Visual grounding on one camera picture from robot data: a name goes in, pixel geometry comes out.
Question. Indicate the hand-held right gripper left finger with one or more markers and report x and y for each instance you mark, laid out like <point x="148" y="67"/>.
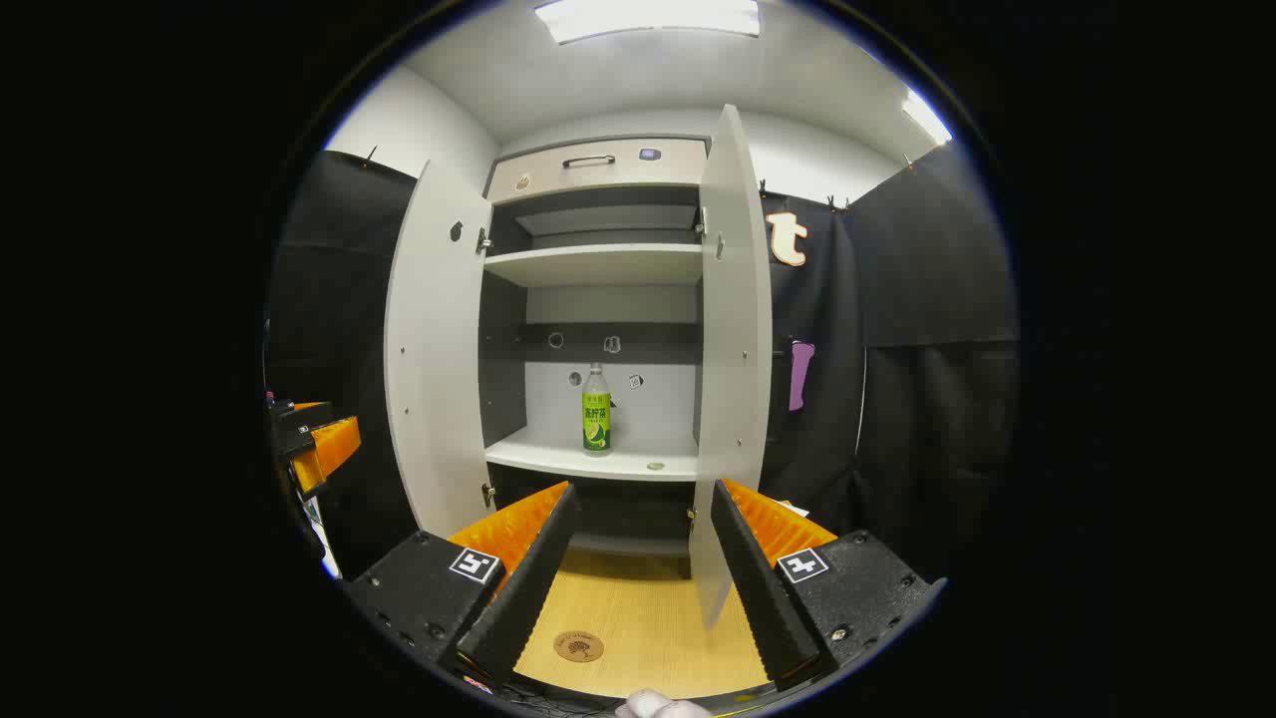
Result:
<point x="528" y="588"/>

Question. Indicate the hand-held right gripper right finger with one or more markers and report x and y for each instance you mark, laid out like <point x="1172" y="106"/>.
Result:
<point x="763" y="588"/>

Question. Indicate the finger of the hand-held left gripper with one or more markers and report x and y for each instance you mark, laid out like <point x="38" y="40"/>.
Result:
<point x="334" y="446"/>

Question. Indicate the round brown coaster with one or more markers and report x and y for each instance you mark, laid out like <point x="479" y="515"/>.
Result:
<point x="578" y="646"/>

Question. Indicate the light grey cabinet door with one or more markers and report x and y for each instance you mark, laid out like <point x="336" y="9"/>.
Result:
<point x="434" y="349"/>
<point x="736" y="329"/>

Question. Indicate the green label drink bottle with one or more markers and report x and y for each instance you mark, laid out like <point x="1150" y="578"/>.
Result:
<point x="596" y="419"/>

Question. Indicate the grey wooden cabinet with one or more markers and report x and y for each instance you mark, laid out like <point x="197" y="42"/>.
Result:
<point x="598" y="264"/>

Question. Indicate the light grey cabinet drawer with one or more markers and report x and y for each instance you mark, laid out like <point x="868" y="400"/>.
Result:
<point x="658" y="175"/>

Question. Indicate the black backdrop cloth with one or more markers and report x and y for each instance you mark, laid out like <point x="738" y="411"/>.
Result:
<point x="927" y="299"/>

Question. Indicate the large ceiling light panel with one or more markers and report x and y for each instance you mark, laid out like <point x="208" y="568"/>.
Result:
<point x="648" y="18"/>

